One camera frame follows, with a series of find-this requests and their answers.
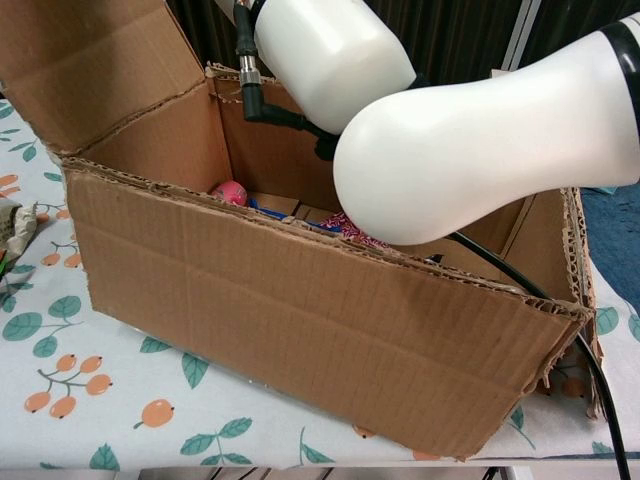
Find cardboard shipping box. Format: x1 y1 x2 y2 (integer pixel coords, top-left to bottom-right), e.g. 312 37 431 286
0 0 606 461

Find snacks inside box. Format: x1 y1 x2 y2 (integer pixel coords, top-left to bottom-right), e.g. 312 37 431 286
319 209 391 249

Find blue toy piece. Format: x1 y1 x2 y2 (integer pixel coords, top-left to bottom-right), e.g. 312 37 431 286
249 197 296 224

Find pink ball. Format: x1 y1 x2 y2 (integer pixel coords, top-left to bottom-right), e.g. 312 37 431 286
212 180 249 206

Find floral leaf print tablecloth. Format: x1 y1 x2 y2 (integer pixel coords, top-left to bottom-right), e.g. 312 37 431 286
0 97 640 471

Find crumpled white orange snack bag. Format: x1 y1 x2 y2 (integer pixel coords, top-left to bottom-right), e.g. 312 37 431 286
0 199 40 251

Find black folding screen white frame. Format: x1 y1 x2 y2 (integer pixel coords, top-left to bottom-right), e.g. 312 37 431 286
164 0 640 89

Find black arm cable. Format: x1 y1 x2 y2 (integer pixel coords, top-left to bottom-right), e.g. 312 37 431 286
233 0 632 480

